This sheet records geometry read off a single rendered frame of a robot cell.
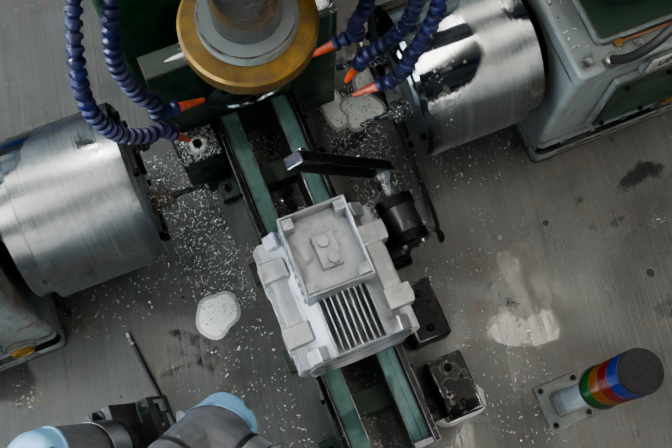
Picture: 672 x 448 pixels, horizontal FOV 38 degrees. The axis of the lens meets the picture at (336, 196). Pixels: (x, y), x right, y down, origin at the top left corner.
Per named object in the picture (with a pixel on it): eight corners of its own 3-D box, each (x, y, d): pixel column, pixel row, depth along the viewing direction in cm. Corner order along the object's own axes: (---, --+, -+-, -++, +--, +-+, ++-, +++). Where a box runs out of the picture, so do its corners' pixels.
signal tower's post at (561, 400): (531, 388, 164) (598, 353, 124) (574, 370, 165) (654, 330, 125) (552, 434, 162) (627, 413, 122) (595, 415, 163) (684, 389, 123)
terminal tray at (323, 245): (276, 233, 143) (274, 219, 136) (344, 207, 145) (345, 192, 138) (306, 309, 140) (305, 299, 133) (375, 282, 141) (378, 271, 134)
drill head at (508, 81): (317, 66, 168) (316, -5, 144) (534, -13, 173) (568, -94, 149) (374, 196, 162) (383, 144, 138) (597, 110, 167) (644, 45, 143)
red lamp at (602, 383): (588, 367, 133) (597, 363, 129) (628, 351, 134) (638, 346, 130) (608, 409, 132) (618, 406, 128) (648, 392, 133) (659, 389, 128)
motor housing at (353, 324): (256, 267, 157) (247, 237, 139) (366, 224, 160) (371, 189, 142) (301, 384, 152) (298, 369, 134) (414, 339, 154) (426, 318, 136)
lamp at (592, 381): (580, 371, 138) (588, 367, 133) (618, 355, 139) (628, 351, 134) (599, 412, 136) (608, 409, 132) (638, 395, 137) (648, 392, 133)
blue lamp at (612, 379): (597, 363, 129) (607, 358, 125) (638, 346, 130) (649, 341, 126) (618, 406, 128) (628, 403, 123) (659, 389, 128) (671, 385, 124)
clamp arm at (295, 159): (374, 165, 155) (279, 155, 134) (389, 156, 154) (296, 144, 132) (382, 184, 154) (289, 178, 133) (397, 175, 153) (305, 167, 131)
